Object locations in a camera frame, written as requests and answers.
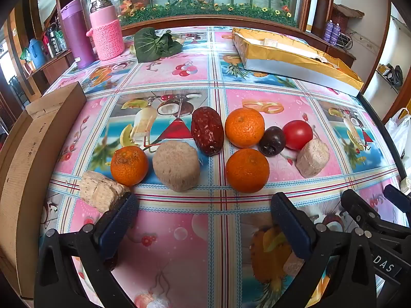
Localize dark brown date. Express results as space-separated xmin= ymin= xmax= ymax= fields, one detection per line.
xmin=103 ymin=253 xmax=119 ymax=272

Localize pink knitted-sleeve bottle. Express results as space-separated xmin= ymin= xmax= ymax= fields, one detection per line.
xmin=86 ymin=0 xmax=125 ymax=61

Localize red tomato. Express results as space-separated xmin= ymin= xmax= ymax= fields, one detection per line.
xmin=283 ymin=120 xmax=313 ymax=151

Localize beige cake piece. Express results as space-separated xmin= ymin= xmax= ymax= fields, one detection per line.
xmin=295 ymin=139 xmax=331 ymax=178

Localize green leafy vegetable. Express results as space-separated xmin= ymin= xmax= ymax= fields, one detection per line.
xmin=133 ymin=27 xmax=183 ymax=63

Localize golden gift box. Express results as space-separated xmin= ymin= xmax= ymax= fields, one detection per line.
xmin=232 ymin=27 xmax=364 ymax=97

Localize dark purple plum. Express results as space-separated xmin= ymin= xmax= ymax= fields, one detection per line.
xmin=259 ymin=126 xmax=286 ymax=156

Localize purple thermos bottle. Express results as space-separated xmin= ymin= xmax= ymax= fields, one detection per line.
xmin=60 ymin=0 xmax=97 ymax=69

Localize white plastic bag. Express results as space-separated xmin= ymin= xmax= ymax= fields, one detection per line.
xmin=385 ymin=107 xmax=411 ymax=167

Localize beige puffed snack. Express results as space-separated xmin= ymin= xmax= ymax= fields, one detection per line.
xmin=79 ymin=171 xmax=130 ymax=213

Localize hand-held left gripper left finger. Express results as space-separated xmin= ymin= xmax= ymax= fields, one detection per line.
xmin=34 ymin=192 xmax=140 ymax=308

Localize orange mandarin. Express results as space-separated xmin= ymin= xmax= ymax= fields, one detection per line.
xmin=225 ymin=107 xmax=266 ymax=149
xmin=225 ymin=148 xmax=270 ymax=194
xmin=110 ymin=146 xmax=149 ymax=187

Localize blue kettle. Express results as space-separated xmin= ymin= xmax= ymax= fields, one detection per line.
xmin=28 ymin=38 xmax=47 ymax=69

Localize cardboard box tray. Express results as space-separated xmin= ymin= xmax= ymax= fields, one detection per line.
xmin=0 ymin=82 xmax=88 ymax=299

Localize beige yam chunk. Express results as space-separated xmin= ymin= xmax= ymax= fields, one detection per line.
xmin=283 ymin=252 xmax=305 ymax=277

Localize wooden side cabinet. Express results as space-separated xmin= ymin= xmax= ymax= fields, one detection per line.
xmin=26 ymin=50 xmax=75 ymax=92

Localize large red date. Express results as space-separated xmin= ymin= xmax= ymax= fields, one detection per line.
xmin=191 ymin=107 xmax=225 ymax=157

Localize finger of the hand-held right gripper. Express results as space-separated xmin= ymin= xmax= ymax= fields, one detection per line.
xmin=340 ymin=189 xmax=411 ymax=241
xmin=383 ymin=184 xmax=411 ymax=223

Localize wooden wall shelf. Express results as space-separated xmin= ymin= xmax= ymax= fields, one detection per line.
xmin=321 ymin=3 xmax=365 ymax=69

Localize large round beige cake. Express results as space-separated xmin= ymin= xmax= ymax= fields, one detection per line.
xmin=152 ymin=140 xmax=200 ymax=193

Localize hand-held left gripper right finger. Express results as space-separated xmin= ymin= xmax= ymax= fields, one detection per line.
xmin=270 ymin=192 xmax=378 ymax=308

